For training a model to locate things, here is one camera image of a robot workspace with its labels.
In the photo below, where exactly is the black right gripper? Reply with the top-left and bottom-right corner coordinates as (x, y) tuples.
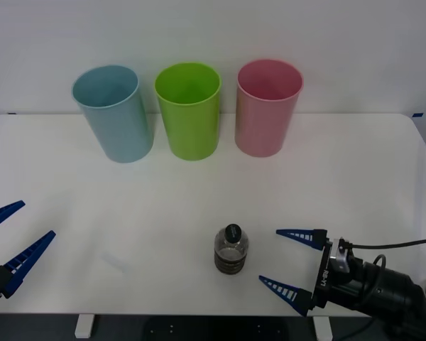
(258, 229), (368, 317)

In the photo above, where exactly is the small dark plastic bottle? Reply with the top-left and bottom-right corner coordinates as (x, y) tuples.
(212, 222), (251, 275)

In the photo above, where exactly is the white table leg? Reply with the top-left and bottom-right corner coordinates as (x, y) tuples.
(74, 314), (93, 338)
(312, 317), (331, 341)

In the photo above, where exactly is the pink plastic bin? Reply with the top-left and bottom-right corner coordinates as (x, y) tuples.
(234, 58), (305, 158)

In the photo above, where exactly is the pale blue plastic bin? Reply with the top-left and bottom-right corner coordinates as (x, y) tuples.
(71, 64), (154, 164)

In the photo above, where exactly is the yellow-green plastic bin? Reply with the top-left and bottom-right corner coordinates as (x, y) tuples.
(153, 62), (223, 161)

